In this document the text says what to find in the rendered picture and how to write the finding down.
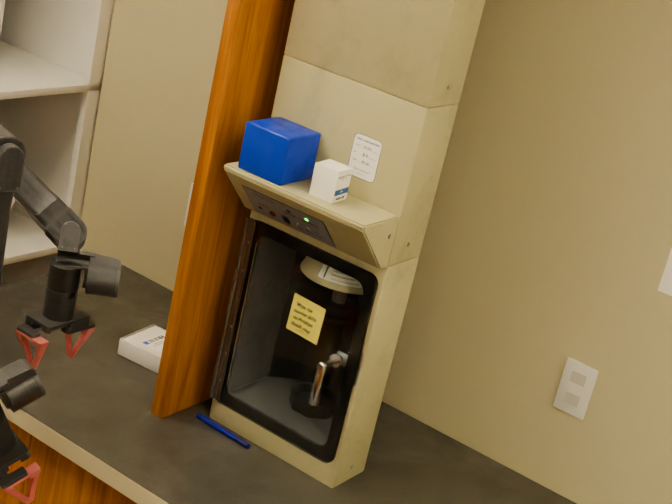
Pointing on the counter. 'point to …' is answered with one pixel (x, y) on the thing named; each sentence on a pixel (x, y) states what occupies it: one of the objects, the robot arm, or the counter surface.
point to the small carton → (330, 181)
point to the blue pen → (223, 430)
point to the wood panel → (219, 200)
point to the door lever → (322, 377)
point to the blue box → (279, 150)
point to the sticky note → (305, 318)
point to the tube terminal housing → (410, 224)
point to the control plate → (289, 215)
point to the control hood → (370, 223)
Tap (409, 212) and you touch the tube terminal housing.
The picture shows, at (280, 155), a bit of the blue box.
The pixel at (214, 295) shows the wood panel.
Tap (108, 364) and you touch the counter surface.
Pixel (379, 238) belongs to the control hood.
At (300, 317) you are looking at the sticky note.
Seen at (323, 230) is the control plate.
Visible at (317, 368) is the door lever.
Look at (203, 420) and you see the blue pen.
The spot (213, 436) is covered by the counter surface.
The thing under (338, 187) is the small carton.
